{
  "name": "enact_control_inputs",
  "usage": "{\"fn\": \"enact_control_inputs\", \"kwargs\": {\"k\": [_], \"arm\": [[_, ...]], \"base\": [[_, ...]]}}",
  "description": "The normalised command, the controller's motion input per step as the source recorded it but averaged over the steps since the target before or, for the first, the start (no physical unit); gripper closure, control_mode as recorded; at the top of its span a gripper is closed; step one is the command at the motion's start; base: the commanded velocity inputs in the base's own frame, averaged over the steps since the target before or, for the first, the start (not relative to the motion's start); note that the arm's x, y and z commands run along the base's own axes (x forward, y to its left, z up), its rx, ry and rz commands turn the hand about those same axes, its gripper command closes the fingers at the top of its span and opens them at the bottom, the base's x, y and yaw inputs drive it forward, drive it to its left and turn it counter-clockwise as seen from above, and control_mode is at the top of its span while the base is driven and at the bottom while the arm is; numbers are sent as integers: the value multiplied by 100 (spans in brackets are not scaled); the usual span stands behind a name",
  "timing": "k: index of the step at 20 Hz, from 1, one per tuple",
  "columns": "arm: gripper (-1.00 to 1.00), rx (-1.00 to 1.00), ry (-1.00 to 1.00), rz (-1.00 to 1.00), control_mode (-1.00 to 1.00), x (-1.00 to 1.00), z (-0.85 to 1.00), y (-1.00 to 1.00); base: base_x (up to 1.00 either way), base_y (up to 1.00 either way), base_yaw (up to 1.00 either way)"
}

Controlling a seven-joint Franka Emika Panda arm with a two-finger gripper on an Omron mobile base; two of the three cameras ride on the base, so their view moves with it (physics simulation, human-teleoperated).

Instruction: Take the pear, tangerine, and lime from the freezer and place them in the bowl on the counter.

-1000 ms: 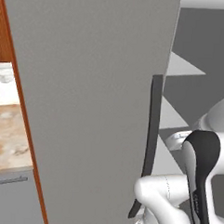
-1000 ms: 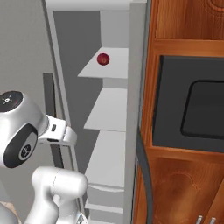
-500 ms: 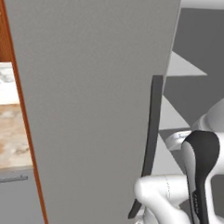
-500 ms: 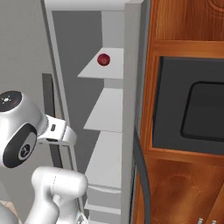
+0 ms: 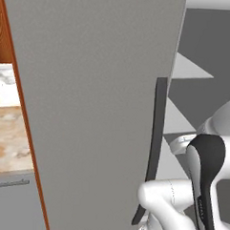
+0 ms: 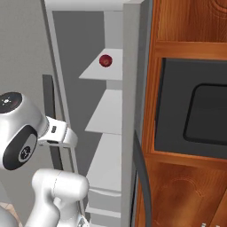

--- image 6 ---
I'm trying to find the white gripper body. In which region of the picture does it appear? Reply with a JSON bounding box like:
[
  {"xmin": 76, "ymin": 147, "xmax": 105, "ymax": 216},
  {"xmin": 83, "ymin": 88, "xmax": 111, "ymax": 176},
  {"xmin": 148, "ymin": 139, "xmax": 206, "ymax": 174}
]
[{"xmin": 37, "ymin": 125, "xmax": 79, "ymax": 148}]

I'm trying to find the white freezer shelf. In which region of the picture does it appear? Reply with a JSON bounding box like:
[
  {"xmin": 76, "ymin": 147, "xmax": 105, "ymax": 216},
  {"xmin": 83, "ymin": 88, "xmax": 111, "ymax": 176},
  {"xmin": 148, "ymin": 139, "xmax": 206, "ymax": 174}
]
[
  {"xmin": 85, "ymin": 133, "xmax": 123, "ymax": 193},
  {"xmin": 78, "ymin": 48, "xmax": 123, "ymax": 82},
  {"xmin": 84, "ymin": 89, "xmax": 123, "ymax": 137}
]

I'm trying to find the white freezer drawer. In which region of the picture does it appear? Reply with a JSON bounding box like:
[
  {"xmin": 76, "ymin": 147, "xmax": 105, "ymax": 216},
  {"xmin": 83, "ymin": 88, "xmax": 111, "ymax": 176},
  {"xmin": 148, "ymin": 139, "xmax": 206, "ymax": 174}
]
[{"xmin": 84, "ymin": 188, "xmax": 122, "ymax": 227}]

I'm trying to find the grey fridge freezer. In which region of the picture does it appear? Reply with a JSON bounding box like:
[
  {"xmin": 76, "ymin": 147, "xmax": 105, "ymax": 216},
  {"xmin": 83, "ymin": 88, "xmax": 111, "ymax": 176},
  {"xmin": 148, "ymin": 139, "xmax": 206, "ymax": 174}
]
[{"xmin": 43, "ymin": 0, "xmax": 154, "ymax": 227}]

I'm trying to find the grey freezer door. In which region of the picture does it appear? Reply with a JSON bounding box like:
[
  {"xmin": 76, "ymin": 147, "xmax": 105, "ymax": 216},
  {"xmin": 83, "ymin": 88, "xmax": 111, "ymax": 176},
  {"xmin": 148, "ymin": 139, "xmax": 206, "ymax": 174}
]
[{"xmin": 40, "ymin": 0, "xmax": 90, "ymax": 227}]

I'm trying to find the red apple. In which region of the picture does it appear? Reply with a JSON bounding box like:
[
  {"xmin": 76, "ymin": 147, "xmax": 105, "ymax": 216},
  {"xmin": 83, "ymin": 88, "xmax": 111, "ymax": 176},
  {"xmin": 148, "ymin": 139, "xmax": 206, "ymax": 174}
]
[{"xmin": 98, "ymin": 53, "xmax": 114, "ymax": 68}]

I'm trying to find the black built-in oven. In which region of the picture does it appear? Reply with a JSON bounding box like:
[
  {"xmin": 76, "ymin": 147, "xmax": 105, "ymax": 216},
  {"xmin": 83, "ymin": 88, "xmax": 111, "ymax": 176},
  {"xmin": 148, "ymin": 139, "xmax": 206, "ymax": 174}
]
[{"xmin": 153, "ymin": 57, "xmax": 227, "ymax": 160}]

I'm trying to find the brown wooden cupboard door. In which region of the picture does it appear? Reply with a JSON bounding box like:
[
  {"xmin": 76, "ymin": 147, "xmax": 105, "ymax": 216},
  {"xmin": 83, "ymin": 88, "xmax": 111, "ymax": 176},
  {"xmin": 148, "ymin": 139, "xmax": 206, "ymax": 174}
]
[
  {"xmin": 156, "ymin": 0, "xmax": 227, "ymax": 43},
  {"xmin": 144, "ymin": 159, "xmax": 227, "ymax": 227}
]

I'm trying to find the brown wooden cabinet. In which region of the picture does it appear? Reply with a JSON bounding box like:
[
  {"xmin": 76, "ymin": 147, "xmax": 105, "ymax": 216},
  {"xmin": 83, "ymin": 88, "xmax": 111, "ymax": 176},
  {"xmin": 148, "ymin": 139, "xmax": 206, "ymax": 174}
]
[{"xmin": 140, "ymin": 0, "xmax": 227, "ymax": 227}]

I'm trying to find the dark freezer door handle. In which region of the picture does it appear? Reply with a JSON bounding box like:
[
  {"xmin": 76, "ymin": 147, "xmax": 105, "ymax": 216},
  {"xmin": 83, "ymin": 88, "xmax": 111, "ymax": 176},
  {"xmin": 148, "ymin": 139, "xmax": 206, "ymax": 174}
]
[{"xmin": 42, "ymin": 74, "xmax": 65, "ymax": 172}]

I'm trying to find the dark curved fridge door handle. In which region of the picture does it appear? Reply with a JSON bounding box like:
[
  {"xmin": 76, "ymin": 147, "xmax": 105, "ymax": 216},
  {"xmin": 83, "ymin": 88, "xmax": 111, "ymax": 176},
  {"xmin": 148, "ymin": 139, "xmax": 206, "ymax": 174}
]
[{"xmin": 131, "ymin": 129, "xmax": 153, "ymax": 227}]

